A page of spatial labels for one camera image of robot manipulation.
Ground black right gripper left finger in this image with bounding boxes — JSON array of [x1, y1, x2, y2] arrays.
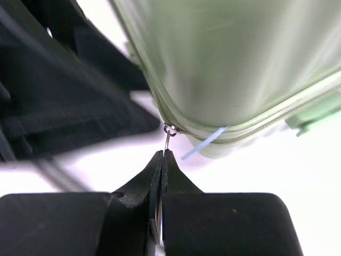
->
[[1, 151, 163, 256]]

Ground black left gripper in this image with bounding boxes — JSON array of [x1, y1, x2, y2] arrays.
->
[[1, 1, 160, 162]]

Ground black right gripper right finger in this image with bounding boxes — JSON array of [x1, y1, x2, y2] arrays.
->
[[161, 150, 303, 256]]

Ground green hard-shell suitcase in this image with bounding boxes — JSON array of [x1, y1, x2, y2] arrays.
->
[[112, 0, 340, 158]]

